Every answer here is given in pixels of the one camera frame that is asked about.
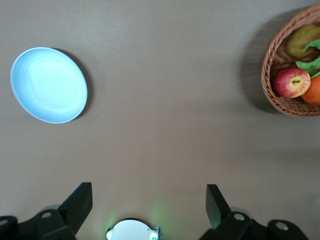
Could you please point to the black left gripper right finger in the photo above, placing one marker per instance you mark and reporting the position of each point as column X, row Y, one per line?
column 225, row 220

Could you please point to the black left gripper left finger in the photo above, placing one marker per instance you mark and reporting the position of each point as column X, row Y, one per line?
column 65, row 217

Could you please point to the red yellow apple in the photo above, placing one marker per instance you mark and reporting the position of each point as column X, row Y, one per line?
column 291, row 82

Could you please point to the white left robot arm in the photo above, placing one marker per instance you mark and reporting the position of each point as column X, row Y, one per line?
column 132, row 230

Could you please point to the blue plate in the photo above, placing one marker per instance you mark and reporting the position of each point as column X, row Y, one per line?
column 50, row 85

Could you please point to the brown table cloth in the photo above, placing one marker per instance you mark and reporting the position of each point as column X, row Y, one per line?
column 162, row 100

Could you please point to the brown wicker basket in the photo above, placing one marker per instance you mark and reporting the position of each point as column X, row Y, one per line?
column 268, row 75

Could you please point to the orange fruit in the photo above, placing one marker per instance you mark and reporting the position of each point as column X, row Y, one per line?
column 313, row 92

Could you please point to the pink dragon fruit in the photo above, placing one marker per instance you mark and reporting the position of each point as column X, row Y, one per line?
column 308, row 65

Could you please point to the brown kiwi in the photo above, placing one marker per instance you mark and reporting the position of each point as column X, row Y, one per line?
column 298, row 41

